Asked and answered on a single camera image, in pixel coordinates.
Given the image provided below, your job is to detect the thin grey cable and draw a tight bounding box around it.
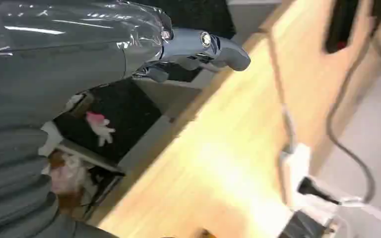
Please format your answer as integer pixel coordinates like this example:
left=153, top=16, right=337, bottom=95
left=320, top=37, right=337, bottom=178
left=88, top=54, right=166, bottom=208
left=266, top=31, right=297, bottom=157

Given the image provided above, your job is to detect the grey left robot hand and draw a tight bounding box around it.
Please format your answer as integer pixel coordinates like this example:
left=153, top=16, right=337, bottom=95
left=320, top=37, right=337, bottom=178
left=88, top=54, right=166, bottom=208
left=0, top=0, right=252, bottom=136

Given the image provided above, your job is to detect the person's hand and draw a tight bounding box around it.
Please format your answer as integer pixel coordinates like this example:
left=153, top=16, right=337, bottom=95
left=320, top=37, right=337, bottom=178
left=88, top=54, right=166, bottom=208
left=85, top=111, right=116, bottom=147

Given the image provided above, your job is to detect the person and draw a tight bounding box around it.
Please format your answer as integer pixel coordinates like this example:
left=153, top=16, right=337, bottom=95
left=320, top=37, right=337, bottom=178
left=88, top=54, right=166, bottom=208
left=38, top=78, right=163, bottom=220

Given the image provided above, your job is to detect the black object with red spot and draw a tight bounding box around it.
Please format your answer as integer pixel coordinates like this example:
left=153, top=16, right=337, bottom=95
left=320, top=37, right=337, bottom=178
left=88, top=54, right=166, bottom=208
left=323, top=0, right=363, bottom=55

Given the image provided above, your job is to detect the black power cable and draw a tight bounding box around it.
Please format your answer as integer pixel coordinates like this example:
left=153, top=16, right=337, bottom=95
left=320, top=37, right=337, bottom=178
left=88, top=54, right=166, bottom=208
left=325, top=31, right=376, bottom=204

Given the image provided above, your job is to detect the black plug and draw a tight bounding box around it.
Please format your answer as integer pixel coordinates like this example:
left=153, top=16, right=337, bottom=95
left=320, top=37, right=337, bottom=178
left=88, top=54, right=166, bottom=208
left=297, top=177, right=342, bottom=206

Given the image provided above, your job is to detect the white power strip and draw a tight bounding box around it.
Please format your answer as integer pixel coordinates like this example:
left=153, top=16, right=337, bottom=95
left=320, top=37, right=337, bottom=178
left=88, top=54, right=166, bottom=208
left=281, top=143, right=364, bottom=214

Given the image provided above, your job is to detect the dark grey box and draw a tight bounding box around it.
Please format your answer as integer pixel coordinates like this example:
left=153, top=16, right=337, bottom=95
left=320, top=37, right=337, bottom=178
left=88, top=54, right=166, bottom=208
left=278, top=210, right=337, bottom=238

